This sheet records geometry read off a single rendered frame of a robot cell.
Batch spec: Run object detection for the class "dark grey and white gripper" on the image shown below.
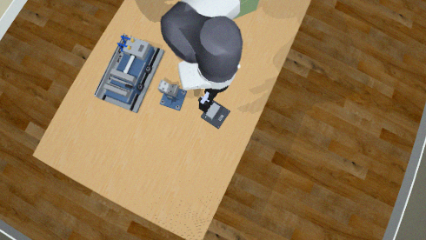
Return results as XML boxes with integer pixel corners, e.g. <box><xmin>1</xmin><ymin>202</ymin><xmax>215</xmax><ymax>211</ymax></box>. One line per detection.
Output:
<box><xmin>198</xmin><ymin>85</ymin><xmax>229</xmax><ymax>113</ymax></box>

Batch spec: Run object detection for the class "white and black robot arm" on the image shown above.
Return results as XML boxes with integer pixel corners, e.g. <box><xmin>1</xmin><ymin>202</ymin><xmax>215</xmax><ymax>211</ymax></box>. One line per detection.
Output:
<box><xmin>160</xmin><ymin>0</ymin><xmax>243</xmax><ymax>90</ymax></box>

